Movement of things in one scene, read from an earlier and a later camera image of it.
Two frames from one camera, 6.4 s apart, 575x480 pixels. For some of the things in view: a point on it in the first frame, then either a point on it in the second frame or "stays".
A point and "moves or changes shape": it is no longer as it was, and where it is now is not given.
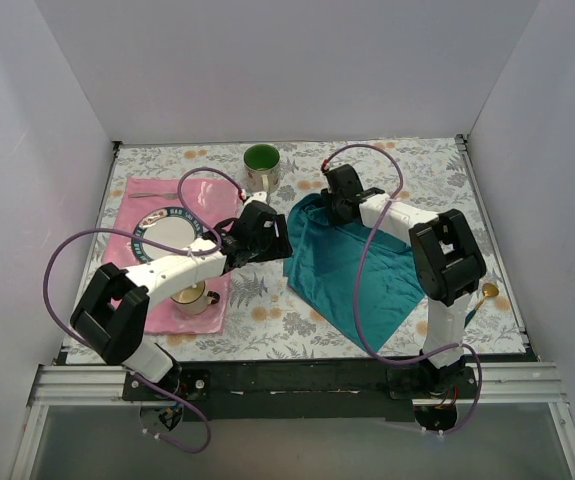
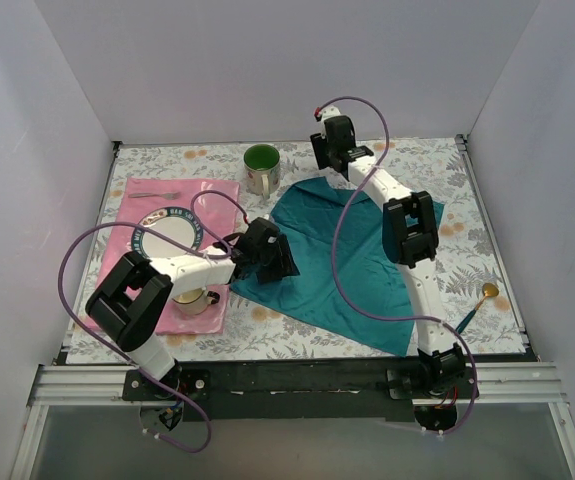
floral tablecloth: (294, 249) stays
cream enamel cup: (195, 299) stays
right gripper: (340, 211) to (320, 151)
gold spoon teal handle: (488, 290) stays
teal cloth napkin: (323, 260) moves or changes shape
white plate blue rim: (174, 226) stays
